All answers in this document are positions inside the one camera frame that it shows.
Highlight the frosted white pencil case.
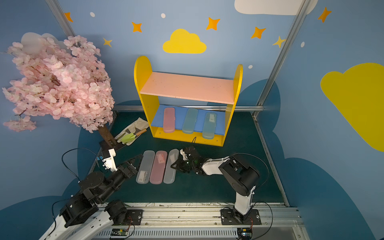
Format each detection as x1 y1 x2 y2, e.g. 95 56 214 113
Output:
136 150 156 184

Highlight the clear white pencil case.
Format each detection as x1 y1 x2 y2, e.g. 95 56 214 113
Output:
163 149 180 184

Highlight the pink translucent pencil case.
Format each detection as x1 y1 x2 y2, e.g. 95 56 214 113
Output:
150 151 168 185

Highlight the small pink pencil case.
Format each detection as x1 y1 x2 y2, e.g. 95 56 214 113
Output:
163 107 176 133

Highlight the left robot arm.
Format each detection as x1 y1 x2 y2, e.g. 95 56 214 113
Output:
41 155 144 240

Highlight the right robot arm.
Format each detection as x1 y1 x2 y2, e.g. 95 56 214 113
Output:
171 147 261 219

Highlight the light teal pencil case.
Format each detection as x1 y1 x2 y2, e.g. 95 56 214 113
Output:
202 112 217 140

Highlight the teal green pencil case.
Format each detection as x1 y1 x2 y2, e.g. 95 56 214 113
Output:
182 109 199 134

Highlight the yellow wooden shelf unit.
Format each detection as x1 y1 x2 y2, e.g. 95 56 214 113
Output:
134 56 244 147

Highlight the left circuit board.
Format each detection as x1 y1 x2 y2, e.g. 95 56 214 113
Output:
110 229 129 238

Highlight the circuit board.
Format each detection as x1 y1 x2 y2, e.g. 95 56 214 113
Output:
110 229 129 238
237 228 253 240

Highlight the right circuit board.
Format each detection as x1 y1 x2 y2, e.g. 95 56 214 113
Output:
237 228 253 240

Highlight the pink cherry blossom tree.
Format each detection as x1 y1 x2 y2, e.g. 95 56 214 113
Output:
3 36 115 133

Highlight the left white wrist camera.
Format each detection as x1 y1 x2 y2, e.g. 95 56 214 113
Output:
96 149 118 172

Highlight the wooden handled tool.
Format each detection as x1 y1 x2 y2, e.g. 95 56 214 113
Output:
135 129 147 137

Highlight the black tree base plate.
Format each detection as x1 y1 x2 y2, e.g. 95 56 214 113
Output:
99 140 126 152

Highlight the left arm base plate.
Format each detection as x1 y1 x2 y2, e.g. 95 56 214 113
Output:
119 209 144 227

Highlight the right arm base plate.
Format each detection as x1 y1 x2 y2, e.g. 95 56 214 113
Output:
220 208 262 225

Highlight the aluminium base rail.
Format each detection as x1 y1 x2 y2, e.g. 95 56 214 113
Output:
91 203 309 240

